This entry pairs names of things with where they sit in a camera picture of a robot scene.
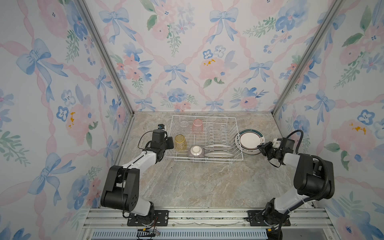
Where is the green rimmed white plate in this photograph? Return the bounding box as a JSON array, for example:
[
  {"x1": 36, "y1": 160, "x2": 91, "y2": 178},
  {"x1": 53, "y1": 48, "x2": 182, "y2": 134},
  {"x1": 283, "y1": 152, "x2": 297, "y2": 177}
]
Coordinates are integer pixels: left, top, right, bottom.
[{"x1": 237, "y1": 129, "x2": 265, "y2": 150}]

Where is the pink glass cup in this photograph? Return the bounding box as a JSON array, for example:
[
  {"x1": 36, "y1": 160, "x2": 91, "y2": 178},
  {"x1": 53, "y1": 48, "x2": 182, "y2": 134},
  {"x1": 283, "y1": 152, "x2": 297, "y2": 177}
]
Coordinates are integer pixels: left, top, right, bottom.
[{"x1": 192, "y1": 119, "x2": 204, "y2": 134}]

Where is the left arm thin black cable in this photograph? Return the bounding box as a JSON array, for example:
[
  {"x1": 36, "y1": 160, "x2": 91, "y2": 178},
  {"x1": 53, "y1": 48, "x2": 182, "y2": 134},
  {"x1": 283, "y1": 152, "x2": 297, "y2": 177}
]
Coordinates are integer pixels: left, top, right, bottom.
[{"x1": 137, "y1": 130, "x2": 154, "y2": 151}]

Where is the white wire dish rack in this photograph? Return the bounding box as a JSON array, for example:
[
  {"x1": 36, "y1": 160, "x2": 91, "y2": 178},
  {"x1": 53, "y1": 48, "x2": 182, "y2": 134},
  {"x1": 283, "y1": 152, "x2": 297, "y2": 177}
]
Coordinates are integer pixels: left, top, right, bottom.
[{"x1": 166, "y1": 115, "x2": 244, "y2": 164}]

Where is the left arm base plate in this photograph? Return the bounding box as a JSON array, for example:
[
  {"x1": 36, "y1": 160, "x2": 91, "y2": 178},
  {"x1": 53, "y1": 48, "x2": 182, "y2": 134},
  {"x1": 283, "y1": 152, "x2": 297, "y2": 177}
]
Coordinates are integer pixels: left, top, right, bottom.
[{"x1": 127, "y1": 210, "x2": 170, "y2": 227}]

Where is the plate with red characters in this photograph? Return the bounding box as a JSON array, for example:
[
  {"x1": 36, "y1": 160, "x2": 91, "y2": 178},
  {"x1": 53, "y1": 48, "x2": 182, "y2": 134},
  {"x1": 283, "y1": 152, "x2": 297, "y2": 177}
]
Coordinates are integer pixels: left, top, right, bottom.
[{"x1": 234, "y1": 136, "x2": 261, "y2": 156}]

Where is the aluminium rail frame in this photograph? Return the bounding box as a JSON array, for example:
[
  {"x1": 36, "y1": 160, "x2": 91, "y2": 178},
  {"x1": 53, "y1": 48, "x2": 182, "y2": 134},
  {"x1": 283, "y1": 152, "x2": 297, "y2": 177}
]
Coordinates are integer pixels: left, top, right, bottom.
[{"x1": 77, "y1": 208, "x2": 340, "y2": 240}]

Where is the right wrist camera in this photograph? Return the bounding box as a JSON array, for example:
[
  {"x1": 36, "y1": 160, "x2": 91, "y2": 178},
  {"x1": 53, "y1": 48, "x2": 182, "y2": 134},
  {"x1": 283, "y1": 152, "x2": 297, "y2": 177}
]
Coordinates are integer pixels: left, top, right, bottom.
[{"x1": 273, "y1": 139, "x2": 282, "y2": 149}]

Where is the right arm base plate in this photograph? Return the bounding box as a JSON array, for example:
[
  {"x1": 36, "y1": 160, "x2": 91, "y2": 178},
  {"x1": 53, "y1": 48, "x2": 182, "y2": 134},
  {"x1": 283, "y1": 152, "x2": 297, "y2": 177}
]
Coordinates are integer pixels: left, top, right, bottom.
[{"x1": 247, "y1": 210, "x2": 283, "y2": 227}]

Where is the clear glass cup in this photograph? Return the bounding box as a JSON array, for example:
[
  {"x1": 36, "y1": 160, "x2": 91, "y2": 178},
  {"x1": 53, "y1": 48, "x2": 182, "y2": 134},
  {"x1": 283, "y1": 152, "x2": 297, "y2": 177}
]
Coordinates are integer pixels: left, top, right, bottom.
[{"x1": 180, "y1": 120, "x2": 189, "y2": 129}]

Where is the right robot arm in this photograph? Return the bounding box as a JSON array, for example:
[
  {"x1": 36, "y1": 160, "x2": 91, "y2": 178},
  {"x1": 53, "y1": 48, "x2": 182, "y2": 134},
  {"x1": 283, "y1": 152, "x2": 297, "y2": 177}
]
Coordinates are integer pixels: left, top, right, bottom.
[{"x1": 251, "y1": 138, "x2": 335, "y2": 226}]

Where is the yellow glass cup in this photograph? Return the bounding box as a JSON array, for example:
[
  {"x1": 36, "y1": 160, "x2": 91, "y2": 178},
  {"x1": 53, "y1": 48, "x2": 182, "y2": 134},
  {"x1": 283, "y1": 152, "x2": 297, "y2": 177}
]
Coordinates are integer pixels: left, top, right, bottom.
[{"x1": 175, "y1": 135, "x2": 188, "y2": 151}]

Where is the aluminium corner post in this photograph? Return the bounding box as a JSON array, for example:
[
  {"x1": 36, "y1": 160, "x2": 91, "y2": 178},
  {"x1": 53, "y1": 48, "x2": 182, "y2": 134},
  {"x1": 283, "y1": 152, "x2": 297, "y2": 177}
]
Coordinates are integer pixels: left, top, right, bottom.
[
  {"x1": 272, "y1": 0, "x2": 344, "y2": 117},
  {"x1": 74, "y1": 0, "x2": 134, "y2": 117}
]

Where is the right aluminium corner post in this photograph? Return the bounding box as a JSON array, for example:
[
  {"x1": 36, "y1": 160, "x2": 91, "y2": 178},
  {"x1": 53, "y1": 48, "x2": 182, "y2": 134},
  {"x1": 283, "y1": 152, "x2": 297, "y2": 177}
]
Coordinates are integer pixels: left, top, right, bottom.
[{"x1": 272, "y1": 0, "x2": 344, "y2": 117}]

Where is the left aluminium corner post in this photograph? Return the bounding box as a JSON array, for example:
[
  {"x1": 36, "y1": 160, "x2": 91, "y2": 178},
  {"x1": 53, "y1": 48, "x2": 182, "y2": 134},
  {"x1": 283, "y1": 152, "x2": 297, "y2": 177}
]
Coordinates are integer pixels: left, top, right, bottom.
[{"x1": 74, "y1": 0, "x2": 134, "y2": 117}]

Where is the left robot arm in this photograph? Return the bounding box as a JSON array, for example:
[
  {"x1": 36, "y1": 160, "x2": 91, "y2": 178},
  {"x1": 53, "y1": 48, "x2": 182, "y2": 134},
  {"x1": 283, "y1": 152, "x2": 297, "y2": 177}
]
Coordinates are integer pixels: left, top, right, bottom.
[{"x1": 100, "y1": 124, "x2": 174, "y2": 226}]

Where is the white plate with clover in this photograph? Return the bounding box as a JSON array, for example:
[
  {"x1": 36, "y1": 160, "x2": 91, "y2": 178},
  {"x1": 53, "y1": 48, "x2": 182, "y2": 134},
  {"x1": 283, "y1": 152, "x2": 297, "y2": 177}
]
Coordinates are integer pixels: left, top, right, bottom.
[{"x1": 204, "y1": 144, "x2": 233, "y2": 151}]

